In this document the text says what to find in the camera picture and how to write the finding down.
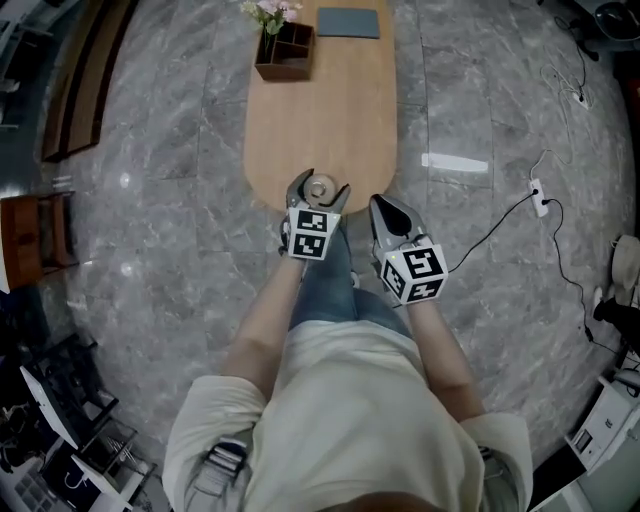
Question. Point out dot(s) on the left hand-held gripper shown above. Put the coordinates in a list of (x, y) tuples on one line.
[(311, 234)]

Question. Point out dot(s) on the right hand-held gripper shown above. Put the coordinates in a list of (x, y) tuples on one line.
[(411, 270)]

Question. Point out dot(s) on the person's right forearm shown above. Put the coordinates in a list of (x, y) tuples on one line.
[(440, 360)]

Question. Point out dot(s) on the person's left forearm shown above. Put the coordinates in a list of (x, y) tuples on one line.
[(260, 325)]

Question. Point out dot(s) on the person's blue jeans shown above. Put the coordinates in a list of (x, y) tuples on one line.
[(335, 290)]

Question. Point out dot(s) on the brown wooden organizer box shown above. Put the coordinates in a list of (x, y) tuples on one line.
[(286, 55)]

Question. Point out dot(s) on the white power strip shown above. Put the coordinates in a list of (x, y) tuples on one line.
[(539, 197)]

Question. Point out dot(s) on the grey notebook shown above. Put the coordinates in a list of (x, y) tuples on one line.
[(348, 23)]

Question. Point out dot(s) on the pink flower bunch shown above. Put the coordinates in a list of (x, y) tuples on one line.
[(270, 12)]

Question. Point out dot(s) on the person's cream t-shirt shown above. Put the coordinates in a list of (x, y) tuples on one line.
[(345, 425)]

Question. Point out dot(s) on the beige bag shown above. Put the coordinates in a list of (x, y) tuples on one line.
[(627, 265)]

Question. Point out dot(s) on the brown wooden shelf unit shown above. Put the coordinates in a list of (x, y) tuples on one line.
[(82, 80)]

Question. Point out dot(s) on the brown wooden cabinet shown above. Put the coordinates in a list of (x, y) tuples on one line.
[(35, 240)]

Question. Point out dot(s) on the white machine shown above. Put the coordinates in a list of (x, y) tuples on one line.
[(602, 430)]

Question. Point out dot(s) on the black office chair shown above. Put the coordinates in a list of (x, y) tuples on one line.
[(617, 17)]

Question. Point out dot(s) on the white flat box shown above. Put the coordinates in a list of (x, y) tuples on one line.
[(47, 405)]

